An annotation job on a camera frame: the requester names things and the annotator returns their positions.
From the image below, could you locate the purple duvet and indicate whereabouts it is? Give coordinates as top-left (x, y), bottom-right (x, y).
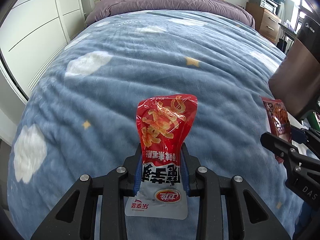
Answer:
top-left (85, 0), bottom-right (255, 28)

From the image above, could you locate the dark red snack packet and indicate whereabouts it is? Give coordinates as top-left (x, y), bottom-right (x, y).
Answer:
top-left (260, 96), bottom-right (292, 168)

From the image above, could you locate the white wardrobe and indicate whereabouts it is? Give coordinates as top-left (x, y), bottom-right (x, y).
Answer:
top-left (1, 0), bottom-right (85, 98)

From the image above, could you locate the brown black electric kettle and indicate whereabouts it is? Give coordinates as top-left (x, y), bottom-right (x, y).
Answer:
top-left (268, 16), bottom-right (320, 120)

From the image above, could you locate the wooden drawer cabinet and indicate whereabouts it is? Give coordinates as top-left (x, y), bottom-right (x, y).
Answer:
top-left (245, 2), bottom-right (281, 44)

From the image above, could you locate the grey printer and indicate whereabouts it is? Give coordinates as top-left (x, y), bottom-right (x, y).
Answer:
top-left (249, 0), bottom-right (279, 14)

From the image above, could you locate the red white spicy snack packet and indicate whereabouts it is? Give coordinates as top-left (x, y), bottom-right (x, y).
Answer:
top-left (125, 94), bottom-right (197, 220)

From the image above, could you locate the green tray box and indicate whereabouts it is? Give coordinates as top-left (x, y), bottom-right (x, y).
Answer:
top-left (307, 112), bottom-right (320, 131)

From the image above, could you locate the blue cloud blanket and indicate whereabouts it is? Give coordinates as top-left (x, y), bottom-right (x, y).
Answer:
top-left (7, 10), bottom-right (303, 239)

